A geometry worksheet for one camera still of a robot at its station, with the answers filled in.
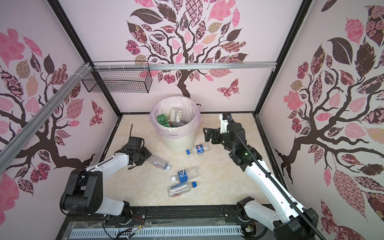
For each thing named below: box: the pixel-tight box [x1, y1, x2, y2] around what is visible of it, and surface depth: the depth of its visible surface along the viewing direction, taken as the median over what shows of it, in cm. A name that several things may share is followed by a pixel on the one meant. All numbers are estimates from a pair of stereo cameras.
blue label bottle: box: [171, 169, 199, 183], surface depth 84 cm
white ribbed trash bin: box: [163, 134, 197, 154], surface depth 92 cm
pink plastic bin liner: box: [149, 96, 201, 139], surface depth 87 cm
